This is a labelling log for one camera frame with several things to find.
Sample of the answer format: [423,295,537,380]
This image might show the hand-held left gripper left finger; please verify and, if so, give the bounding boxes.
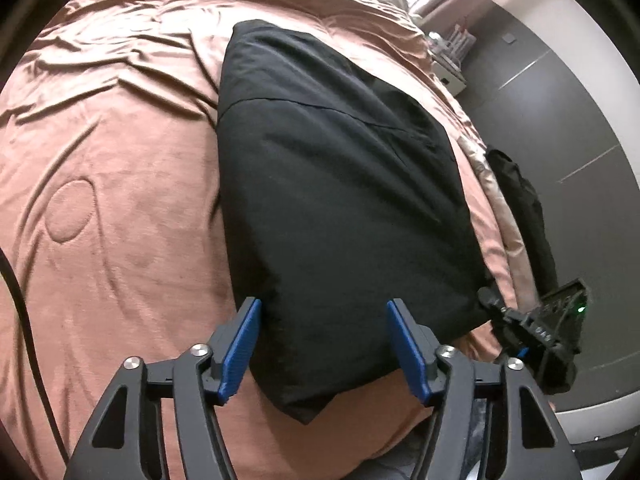
[62,297,263,480]

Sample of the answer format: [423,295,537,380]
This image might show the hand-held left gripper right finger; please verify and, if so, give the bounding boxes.
[386,298,583,480]

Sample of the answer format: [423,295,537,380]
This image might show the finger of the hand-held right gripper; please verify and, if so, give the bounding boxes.
[476,285,526,325]
[492,322,532,362]

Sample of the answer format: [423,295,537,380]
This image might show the black jacket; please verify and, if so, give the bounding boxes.
[216,19,493,427]

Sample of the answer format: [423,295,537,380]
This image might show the beige duvet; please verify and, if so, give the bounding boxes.
[457,132,543,313]

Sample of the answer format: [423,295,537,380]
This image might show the dark cloth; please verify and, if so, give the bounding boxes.
[486,146,560,293]

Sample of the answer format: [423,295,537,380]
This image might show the white drawer cabinet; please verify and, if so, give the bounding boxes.
[432,57,470,95]

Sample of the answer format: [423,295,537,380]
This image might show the black cable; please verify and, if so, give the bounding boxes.
[0,247,72,466]

